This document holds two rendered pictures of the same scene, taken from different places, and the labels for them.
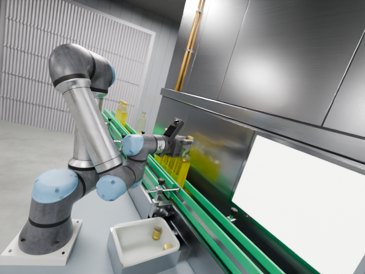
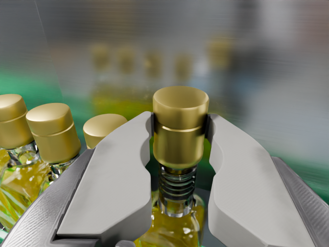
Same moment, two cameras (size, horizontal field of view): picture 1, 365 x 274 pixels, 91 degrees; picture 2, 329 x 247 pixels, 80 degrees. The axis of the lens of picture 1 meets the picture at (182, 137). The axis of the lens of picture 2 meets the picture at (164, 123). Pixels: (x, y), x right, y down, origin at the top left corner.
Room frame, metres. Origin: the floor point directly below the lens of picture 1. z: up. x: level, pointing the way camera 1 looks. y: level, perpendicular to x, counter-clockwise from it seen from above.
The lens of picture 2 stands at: (0.78, 0.03, 1.24)
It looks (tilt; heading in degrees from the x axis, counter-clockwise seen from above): 32 degrees down; 326
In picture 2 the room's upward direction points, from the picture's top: straight up
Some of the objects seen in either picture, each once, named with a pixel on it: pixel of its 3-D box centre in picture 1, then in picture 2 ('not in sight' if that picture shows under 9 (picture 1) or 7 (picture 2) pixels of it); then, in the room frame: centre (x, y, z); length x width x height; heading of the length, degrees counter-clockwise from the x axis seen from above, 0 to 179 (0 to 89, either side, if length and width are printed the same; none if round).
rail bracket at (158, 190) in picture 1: (163, 191); not in sight; (0.72, 0.01, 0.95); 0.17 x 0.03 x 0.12; 127
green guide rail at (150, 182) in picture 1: (114, 132); not in sight; (1.44, 0.56, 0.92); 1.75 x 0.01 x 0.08; 37
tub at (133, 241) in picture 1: (144, 245); not in sight; (0.57, 0.02, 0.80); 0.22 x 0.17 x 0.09; 127
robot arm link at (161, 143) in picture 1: (156, 144); not in sight; (0.69, 0.09, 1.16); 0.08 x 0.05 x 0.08; 53
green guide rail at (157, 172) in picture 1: (123, 134); not in sight; (1.49, 0.50, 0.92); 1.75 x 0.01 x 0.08; 37
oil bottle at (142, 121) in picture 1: (140, 125); not in sight; (1.62, 0.40, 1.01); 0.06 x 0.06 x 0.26; 45
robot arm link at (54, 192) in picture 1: (56, 193); not in sight; (0.52, 0.35, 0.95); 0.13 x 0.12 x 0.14; 173
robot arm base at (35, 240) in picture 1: (49, 224); not in sight; (0.51, 0.35, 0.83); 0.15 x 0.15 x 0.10
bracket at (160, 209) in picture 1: (161, 209); not in sight; (0.74, 0.00, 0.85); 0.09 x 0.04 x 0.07; 127
